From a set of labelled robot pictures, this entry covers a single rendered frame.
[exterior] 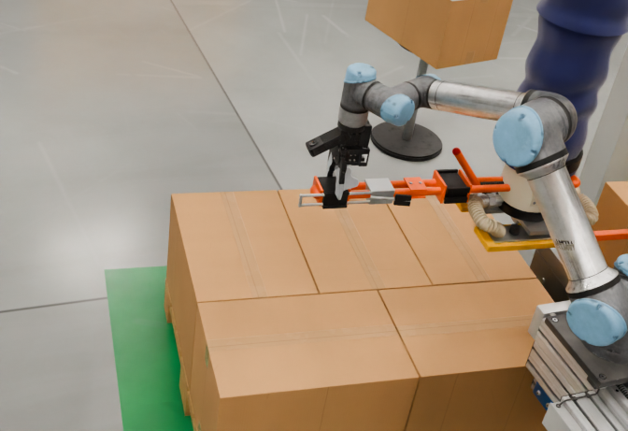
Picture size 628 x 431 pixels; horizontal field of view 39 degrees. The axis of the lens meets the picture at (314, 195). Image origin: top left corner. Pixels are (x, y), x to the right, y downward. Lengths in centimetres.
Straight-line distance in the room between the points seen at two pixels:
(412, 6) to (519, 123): 257
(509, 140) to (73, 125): 316
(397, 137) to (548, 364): 274
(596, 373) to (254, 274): 123
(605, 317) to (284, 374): 102
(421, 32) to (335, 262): 168
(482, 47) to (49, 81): 236
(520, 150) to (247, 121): 311
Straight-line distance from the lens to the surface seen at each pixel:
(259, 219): 315
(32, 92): 503
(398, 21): 450
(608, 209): 303
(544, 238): 259
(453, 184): 248
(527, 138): 188
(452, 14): 422
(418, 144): 485
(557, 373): 230
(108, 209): 409
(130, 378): 330
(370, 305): 287
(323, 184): 235
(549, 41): 235
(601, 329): 196
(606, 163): 413
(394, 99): 213
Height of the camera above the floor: 237
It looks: 33 degrees down
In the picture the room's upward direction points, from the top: 9 degrees clockwise
